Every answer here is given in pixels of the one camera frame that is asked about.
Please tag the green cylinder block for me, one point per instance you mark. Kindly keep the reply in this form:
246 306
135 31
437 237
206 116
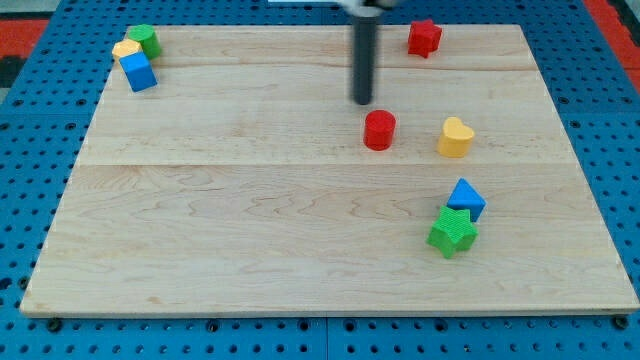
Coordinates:
146 36

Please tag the red star block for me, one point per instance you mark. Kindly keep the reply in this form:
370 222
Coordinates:
424 38

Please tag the light wooden board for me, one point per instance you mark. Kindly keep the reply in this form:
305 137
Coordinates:
239 186

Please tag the blue cube block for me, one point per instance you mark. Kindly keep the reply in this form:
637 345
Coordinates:
138 71

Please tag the red cylinder block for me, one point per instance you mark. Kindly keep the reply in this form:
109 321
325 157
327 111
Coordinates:
379 128

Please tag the green star block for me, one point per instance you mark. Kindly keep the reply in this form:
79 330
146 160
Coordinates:
452 232

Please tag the yellow hexagon block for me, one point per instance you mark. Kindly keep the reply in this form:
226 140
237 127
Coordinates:
125 48

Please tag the blue triangle block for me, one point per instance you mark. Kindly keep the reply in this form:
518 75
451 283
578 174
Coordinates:
465 196

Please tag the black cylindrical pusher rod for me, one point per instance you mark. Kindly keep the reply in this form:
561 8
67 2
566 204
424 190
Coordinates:
364 44

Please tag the yellow heart block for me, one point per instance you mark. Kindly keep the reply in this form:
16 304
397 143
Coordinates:
455 139

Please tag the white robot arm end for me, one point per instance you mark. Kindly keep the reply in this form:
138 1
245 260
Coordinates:
365 4

